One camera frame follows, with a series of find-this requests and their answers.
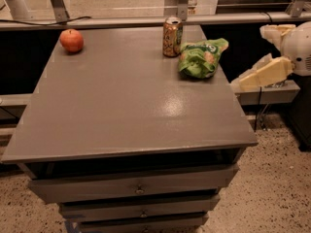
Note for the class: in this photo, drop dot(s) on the white pipe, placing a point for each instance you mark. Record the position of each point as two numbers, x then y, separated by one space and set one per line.
18 9

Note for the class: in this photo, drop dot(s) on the bottom grey drawer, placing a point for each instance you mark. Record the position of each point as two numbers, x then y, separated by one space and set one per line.
143 225

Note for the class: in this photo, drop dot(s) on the metal bracket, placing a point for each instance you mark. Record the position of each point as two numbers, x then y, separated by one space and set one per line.
182 9
295 8
60 11

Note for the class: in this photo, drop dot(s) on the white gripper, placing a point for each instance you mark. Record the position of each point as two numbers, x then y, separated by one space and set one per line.
298 49

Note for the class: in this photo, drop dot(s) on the grey drawer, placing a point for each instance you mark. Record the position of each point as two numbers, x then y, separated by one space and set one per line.
143 225
164 206
90 188

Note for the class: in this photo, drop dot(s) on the middle grey drawer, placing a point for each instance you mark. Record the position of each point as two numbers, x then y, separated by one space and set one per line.
164 206

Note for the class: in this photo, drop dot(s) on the left metal bracket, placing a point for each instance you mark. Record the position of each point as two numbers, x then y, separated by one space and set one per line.
60 11

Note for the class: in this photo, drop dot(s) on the centre metal bracket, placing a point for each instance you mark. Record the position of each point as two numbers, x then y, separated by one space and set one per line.
182 9

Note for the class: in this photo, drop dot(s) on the orange soda can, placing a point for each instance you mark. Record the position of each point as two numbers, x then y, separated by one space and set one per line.
172 36

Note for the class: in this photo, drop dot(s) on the right metal bracket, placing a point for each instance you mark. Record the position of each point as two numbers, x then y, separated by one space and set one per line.
295 8

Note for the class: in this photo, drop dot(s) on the grey metal rail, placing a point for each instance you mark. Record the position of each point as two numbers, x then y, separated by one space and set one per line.
127 22

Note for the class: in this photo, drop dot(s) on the top grey drawer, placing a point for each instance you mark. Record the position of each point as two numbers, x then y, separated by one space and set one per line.
90 188

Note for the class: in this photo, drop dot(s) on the red apple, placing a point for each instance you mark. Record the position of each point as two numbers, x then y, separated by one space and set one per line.
72 40

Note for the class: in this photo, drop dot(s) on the green rice chip bag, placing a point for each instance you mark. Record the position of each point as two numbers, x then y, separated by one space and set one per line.
200 60

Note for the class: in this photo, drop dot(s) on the grey drawer cabinet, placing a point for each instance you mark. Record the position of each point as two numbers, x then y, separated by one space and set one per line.
120 106

